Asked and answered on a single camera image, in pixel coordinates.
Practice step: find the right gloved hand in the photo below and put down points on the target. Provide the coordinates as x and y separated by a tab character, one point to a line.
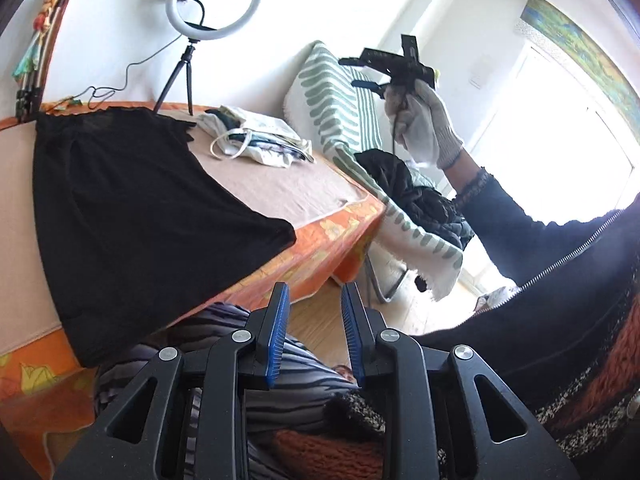
422	126

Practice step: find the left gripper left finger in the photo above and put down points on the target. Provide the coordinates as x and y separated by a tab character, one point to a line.
183	415

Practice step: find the right forearm black sleeve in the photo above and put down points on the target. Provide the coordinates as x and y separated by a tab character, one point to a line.
601	249

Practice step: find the folded tripod legs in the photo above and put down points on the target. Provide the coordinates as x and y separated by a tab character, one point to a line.
29	93

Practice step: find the colourful wall painting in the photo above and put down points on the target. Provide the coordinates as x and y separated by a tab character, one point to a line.
574	42

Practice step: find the white tote bag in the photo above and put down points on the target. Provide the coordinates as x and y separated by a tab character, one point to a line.
267	140

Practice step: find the grey striped trousers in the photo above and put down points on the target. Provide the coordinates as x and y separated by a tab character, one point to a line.
297	400

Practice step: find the orange floral bed sheet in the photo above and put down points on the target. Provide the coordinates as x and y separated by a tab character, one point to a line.
44	392

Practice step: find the black garment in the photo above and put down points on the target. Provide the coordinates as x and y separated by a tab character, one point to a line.
133	233

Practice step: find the dark clothes pile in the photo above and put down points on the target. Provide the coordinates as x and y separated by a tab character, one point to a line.
425	206

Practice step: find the colourful patterned cloth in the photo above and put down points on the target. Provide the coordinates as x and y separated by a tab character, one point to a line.
32	60

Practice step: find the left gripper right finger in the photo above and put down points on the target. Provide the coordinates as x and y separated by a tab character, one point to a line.
447	413

